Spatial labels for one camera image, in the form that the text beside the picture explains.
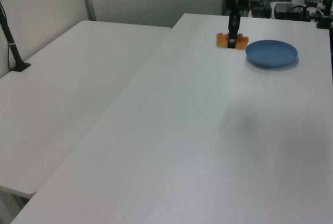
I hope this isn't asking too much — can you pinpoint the dark electronics device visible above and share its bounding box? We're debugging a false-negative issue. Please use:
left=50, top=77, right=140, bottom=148
left=250, top=0, right=272, bottom=18

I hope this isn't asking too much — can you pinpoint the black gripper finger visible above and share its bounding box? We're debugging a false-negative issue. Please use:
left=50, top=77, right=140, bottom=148
left=228, top=12, right=241, bottom=49

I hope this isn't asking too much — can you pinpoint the black pole camera stand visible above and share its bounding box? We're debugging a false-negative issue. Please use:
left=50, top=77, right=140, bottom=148
left=0, top=0, right=32, bottom=73

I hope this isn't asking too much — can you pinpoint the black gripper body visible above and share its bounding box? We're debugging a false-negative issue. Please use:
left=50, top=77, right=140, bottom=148
left=224, top=0, right=252, bottom=15

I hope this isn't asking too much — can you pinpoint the black mini computer box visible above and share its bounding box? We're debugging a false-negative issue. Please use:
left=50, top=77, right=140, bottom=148
left=274, top=2, right=304, bottom=20

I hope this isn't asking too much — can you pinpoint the round blue plate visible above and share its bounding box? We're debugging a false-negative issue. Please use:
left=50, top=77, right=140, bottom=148
left=245, top=39, right=299, bottom=68

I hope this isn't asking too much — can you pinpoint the white side table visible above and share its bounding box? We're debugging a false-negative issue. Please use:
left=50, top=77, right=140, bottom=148
left=0, top=20, right=173, bottom=200

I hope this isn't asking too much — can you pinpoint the black jointed camera stand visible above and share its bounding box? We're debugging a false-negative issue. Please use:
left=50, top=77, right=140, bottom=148
left=315, top=0, right=333, bottom=30

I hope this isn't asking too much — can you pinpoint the orange glazed bread roll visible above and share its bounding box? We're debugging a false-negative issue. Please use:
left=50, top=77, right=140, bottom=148
left=216, top=32, right=249, bottom=51

